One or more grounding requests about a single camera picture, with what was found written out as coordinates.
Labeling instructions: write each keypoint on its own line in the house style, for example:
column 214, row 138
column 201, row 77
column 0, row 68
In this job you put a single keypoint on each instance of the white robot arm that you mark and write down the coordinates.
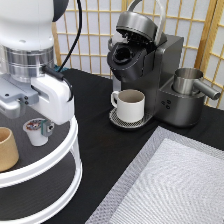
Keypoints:
column 28, row 78

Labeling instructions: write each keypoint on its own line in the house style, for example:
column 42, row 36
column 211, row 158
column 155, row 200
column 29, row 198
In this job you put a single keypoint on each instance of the white coffee pod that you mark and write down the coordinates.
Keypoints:
column 33, row 130

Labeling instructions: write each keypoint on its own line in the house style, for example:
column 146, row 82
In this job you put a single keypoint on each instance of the tan cylindrical cup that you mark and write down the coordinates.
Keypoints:
column 9, row 155

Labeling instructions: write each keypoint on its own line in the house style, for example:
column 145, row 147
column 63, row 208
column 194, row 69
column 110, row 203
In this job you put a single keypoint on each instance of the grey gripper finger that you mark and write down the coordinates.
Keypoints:
column 47, row 127

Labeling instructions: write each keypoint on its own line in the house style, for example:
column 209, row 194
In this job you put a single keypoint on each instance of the white ceramic mug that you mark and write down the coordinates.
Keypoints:
column 129, row 105

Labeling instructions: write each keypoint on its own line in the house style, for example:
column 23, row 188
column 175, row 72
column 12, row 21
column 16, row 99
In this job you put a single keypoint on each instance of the white two-tier round shelf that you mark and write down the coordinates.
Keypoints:
column 45, row 178

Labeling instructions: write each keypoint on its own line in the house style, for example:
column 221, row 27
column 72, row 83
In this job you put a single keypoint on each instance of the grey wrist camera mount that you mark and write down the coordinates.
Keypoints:
column 15, row 96

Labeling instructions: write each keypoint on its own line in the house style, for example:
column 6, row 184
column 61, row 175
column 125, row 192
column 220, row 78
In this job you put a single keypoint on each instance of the wooden shoji screen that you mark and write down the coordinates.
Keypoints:
column 82, row 33

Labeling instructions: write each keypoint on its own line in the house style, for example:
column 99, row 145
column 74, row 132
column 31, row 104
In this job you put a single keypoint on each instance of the grey woven placemat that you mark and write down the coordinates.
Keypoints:
column 172, row 180

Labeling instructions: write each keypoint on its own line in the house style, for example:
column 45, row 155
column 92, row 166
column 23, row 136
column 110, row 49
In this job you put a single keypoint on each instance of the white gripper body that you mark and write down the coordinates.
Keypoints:
column 55, row 101

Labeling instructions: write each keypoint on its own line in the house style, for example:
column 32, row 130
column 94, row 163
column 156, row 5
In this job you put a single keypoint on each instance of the grey pod coffee machine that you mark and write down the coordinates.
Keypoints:
column 142, row 57

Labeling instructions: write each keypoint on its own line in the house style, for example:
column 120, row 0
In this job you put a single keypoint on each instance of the steel milk frother jug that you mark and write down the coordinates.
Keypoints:
column 188, row 81

